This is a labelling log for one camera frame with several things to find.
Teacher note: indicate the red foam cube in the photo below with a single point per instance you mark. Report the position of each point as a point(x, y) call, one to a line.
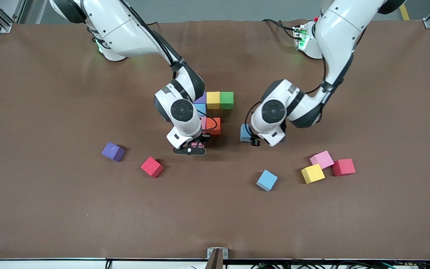
point(152, 166)
point(343, 167)

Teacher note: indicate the orange foam cube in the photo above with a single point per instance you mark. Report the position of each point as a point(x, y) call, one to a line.
point(215, 125)

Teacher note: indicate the green foam cube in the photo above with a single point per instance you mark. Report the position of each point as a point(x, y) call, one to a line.
point(227, 100)

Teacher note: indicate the grey metal bracket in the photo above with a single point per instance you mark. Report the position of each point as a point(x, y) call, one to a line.
point(210, 253)

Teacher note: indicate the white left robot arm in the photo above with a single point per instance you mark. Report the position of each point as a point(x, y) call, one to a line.
point(334, 33)

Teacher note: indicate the dark camera mount pole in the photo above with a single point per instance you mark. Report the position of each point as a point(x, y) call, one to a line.
point(215, 261)

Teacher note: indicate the yellow foam cube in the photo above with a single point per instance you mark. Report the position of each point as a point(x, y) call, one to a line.
point(312, 173)
point(213, 100)

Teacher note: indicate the pink foam cube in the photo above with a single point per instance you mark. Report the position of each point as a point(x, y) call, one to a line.
point(195, 144)
point(203, 122)
point(322, 159)

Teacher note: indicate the yellow floor tape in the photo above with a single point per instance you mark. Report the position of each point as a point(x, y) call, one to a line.
point(405, 15)

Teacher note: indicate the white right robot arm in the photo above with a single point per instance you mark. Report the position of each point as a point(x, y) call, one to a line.
point(179, 123)

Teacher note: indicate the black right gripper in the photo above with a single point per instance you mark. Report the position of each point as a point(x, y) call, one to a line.
point(202, 139)

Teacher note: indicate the light blue foam cube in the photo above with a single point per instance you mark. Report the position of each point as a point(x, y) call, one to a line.
point(201, 108)
point(267, 180)
point(245, 133)

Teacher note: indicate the purple foam cube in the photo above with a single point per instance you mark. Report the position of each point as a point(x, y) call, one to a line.
point(202, 99)
point(113, 151)

